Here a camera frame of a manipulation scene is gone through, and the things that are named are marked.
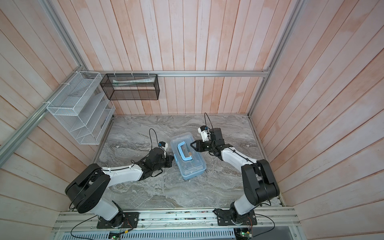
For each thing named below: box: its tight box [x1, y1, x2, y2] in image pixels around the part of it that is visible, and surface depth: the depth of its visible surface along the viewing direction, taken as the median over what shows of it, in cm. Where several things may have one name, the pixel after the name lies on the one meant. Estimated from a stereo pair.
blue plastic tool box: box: [170, 132, 207, 180], surface depth 86 cm
